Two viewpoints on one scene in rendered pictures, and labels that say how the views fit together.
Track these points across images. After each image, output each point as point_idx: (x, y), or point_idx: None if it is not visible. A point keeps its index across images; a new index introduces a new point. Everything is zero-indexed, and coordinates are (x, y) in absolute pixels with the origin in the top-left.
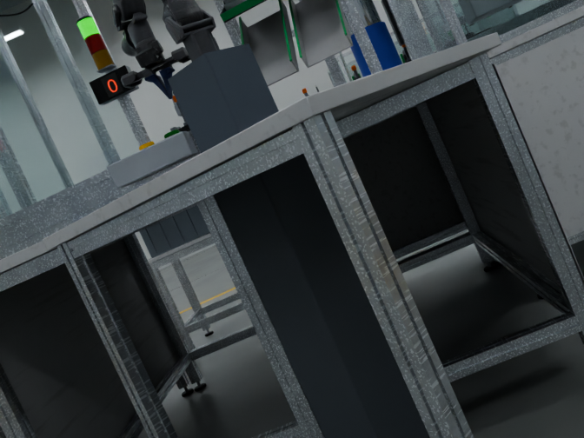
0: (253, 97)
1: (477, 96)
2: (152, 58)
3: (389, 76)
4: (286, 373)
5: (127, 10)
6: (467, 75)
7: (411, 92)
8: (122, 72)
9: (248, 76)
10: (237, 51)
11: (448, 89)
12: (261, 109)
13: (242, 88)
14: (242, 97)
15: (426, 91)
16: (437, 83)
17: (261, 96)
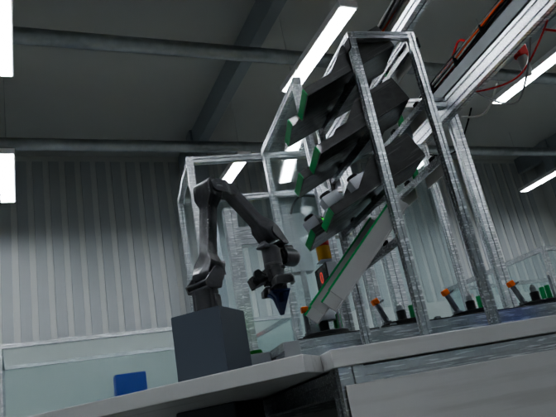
0: (203, 357)
1: (515, 391)
2: (252, 285)
3: (69, 414)
4: None
5: (259, 239)
6: (332, 390)
7: (309, 387)
8: (324, 268)
9: (207, 337)
10: (203, 313)
11: (324, 399)
12: (208, 370)
13: (196, 348)
14: (192, 357)
15: (318, 391)
16: (322, 386)
17: (213, 357)
